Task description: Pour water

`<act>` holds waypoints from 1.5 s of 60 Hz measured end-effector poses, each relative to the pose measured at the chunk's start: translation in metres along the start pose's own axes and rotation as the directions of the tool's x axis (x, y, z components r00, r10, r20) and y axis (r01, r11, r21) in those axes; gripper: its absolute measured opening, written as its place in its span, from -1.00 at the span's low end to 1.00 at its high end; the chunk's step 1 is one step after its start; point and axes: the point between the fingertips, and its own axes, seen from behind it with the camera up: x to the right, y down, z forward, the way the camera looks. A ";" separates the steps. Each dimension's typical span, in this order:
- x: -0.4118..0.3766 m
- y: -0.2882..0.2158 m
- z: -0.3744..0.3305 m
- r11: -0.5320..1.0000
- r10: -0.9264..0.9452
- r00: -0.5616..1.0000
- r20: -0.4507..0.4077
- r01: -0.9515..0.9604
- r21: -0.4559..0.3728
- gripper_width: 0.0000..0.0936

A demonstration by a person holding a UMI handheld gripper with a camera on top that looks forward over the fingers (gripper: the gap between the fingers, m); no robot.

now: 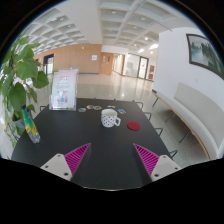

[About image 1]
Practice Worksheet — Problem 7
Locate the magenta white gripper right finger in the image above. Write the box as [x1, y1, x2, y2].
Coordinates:
[133, 144, 181, 181]

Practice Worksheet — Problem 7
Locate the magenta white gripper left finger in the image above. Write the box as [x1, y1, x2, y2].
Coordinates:
[41, 143, 91, 181]

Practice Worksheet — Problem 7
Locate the clear plastic water bottle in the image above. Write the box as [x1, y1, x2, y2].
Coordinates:
[21, 105, 40, 144]

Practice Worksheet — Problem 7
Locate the round red coaster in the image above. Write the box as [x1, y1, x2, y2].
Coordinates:
[127, 121, 140, 131]

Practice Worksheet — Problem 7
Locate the grey round coaster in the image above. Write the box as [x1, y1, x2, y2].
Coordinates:
[78, 108, 86, 112]

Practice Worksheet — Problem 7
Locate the colourful round coaster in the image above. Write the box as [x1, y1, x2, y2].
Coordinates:
[86, 105, 94, 109]

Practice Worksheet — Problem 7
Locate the white polka dot mug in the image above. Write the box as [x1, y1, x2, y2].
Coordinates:
[101, 109, 121, 128]

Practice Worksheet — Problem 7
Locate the blue square coaster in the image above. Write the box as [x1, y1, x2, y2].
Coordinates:
[118, 109, 126, 114]

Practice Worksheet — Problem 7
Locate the long white bench sofa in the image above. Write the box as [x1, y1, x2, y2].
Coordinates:
[154, 83, 224, 160]

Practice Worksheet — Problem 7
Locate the acrylic sign stand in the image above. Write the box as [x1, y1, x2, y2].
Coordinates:
[49, 69, 79, 111]

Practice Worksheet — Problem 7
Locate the green leafy potted plant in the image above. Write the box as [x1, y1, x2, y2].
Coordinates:
[0, 34, 49, 146]

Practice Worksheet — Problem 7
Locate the brown ring coaster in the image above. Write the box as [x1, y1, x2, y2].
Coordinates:
[94, 106, 102, 110]

